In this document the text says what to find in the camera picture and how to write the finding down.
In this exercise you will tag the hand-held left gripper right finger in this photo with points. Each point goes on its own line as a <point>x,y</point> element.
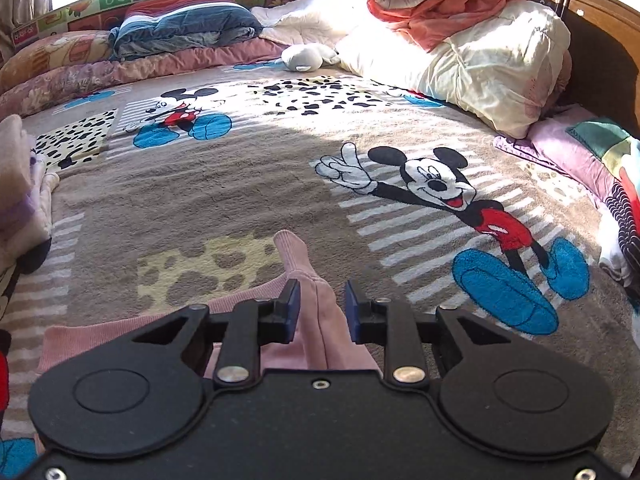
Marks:
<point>352,312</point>

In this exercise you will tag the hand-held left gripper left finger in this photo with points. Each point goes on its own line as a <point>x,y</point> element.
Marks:
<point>292,310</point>

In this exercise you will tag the pink sweatshirt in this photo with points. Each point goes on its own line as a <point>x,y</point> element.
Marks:
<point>325,320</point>

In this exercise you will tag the cartoon mouse printed blanket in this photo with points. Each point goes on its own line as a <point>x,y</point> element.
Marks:
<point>250,175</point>

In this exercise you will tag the white plush toy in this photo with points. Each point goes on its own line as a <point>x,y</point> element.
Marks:
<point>307,57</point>

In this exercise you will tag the white floral folded garment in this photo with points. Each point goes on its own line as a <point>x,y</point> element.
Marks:
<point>30,240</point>

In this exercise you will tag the cream folded quilt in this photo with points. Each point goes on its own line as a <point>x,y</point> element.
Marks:
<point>480,70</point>

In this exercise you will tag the black and white garment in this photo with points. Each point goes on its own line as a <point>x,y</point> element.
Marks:
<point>625,230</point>

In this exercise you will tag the white duvet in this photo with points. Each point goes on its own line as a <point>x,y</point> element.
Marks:
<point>315,15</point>

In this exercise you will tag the blue striped folded quilt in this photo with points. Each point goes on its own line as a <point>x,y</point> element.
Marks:
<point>185,25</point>

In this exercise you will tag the teal patchwork garment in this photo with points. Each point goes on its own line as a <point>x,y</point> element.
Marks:
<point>607,145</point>

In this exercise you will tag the purple floral pillow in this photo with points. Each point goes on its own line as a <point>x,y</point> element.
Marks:
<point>60,85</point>

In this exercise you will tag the coral folded quilt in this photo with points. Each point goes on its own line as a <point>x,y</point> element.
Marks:
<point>450,0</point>

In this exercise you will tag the orange cartoon pillow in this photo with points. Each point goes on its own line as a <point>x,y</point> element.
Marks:
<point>55,57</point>

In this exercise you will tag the wooden bed headboard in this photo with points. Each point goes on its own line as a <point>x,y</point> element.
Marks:
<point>600,50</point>

